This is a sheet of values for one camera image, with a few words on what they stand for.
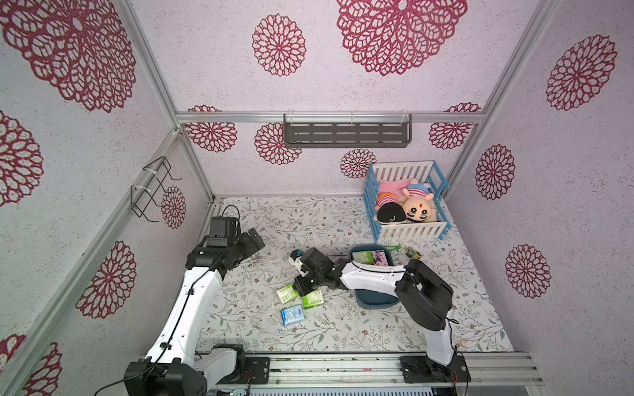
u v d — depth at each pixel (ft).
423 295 1.66
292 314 2.71
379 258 3.02
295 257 2.65
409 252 3.28
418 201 3.30
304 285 2.55
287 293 2.81
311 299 2.80
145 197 2.47
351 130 3.10
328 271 2.29
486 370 2.50
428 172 3.60
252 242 2.33
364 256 3.03
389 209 3.22
